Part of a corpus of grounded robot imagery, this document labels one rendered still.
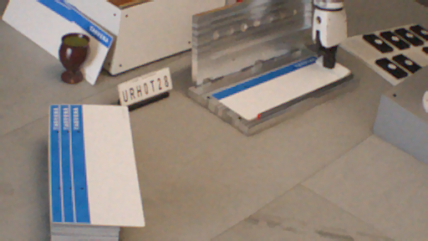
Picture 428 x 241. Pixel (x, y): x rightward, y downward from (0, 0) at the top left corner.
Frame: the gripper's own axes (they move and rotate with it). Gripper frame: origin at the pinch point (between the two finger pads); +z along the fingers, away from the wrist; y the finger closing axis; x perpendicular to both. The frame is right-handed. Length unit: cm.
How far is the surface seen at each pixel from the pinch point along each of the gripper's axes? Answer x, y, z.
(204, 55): 9.9, -36.1, -7.8
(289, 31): 11.1, -3.4, -6.3
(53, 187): -10, -96, -2
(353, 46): 7.5, 21.9, 2.8
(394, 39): 2.4, 37.6, 2.7
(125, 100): 16, -56, 0
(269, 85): 3.6, -20.0, 2.7
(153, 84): 16.4, -46.7, -1.7
